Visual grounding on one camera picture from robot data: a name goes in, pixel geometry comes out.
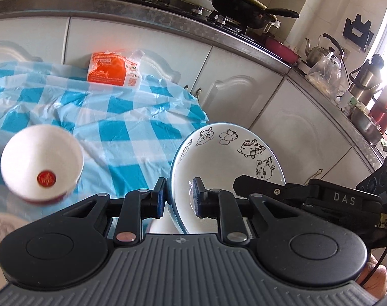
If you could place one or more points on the blue white checkered tablecloth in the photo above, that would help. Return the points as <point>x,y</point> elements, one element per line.
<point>129,138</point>

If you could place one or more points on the red thermos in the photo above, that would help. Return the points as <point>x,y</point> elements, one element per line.
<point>379,111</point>

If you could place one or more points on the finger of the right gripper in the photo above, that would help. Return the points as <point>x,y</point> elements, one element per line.
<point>244,186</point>

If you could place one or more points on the blue cartoon bowl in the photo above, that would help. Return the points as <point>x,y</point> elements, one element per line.
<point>218,153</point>

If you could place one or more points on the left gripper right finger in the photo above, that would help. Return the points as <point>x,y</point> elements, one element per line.
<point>220,205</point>

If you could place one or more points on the red white bowl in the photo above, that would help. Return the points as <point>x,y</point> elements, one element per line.
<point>42,164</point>

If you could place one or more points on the steel thermos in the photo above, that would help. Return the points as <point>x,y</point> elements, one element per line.
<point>366,79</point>

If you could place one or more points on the steel bowl on counter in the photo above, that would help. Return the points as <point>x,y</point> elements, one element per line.
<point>365,126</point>

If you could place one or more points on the steel kettle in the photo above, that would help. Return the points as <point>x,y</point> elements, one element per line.
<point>315,54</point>

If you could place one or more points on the white bowl pink flowers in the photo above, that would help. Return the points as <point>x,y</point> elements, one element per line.
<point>9,223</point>

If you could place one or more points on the red basin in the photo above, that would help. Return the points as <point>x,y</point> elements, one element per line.
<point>285,53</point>

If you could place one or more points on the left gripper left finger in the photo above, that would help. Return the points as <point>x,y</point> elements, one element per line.
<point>137,206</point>

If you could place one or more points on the orange plastic package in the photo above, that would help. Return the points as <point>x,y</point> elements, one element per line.
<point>116,68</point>

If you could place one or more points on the black wok with lid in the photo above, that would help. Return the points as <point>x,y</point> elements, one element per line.
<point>251,13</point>

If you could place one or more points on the person's right hand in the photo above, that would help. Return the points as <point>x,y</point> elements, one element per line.
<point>377,283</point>

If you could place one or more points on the black wall holder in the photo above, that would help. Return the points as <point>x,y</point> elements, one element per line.
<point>358,32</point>

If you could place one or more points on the clear plastic bag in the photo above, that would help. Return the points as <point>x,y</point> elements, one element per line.
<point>325,75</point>

